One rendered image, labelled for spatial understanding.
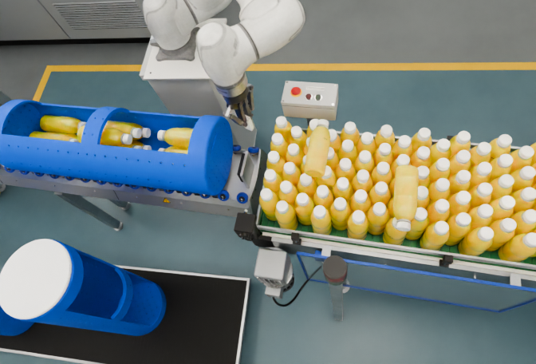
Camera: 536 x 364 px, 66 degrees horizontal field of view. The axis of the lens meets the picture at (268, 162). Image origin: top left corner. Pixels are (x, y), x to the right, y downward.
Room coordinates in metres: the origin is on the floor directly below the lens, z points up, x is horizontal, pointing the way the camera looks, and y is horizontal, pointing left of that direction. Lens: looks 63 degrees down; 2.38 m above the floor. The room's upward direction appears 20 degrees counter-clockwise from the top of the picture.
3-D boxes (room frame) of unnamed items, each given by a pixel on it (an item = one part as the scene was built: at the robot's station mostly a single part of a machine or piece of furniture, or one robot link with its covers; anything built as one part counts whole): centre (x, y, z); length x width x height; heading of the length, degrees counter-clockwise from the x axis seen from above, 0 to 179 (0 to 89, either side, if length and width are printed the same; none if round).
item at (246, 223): (0.53, 0.15, 0.95); 0.10 x 0.07 x 0.10; 151
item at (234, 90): (0.74, 0.02, 1.49); 0.09 x 0.09 x 0.06
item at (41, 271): (0.59, 0.92, 1.03); 0.28 x 0.28 x 0.01
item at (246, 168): (0.72, 0.09, 0.99); 0.10 x 0.02 x 0.12; 151
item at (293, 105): (0.87, -0.23, 1.05); 0.20 x 0.10 x 0.10; 61
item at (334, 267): (0.22, -0.07, 1.18); 0.06 x 0.06 x 0.16
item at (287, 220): (0.49, 0.01, 0.99); 0.07 x 0.07 x 0.19
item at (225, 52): (0.74, 0.00, 1.60); 0.13 x 0.11 x 0.16; 103
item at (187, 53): (1.43, 0.21, 1.04); 0.22 x 0.18 x 0.06; 64
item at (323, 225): (0.43, -0.10, 0.99); 0.07 x 0.07 x 0.19
